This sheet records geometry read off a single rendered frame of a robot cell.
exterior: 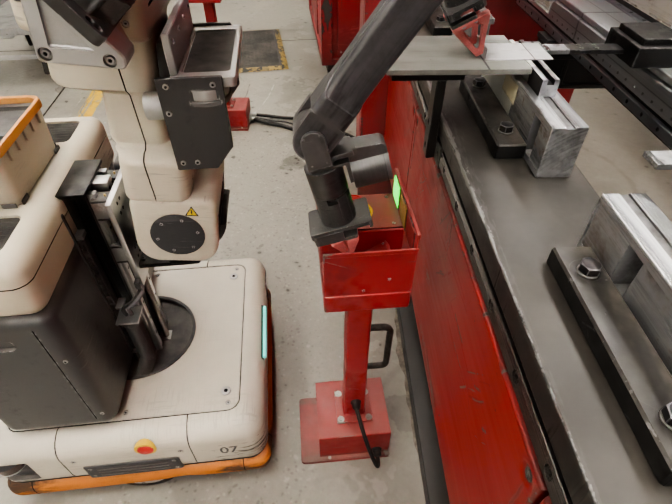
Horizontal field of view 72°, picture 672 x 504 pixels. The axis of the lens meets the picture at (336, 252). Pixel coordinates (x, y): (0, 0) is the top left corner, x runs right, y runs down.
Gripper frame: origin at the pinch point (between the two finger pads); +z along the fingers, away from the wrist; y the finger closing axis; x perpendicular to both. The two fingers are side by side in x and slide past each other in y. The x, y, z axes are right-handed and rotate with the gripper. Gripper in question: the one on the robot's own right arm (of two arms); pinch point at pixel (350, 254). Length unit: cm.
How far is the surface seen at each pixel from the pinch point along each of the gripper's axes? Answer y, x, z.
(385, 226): 7.2, 5.1, 0.2
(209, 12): -49, 199, 2
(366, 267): 2.2, -4.4, -0.4
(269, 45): -41, 325, 66
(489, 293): 19.5, -15.1, 0.4
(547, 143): 35.8, 4.3, -9.4
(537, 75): 39.6, 18.0, -14.2
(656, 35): 64, 25, -12
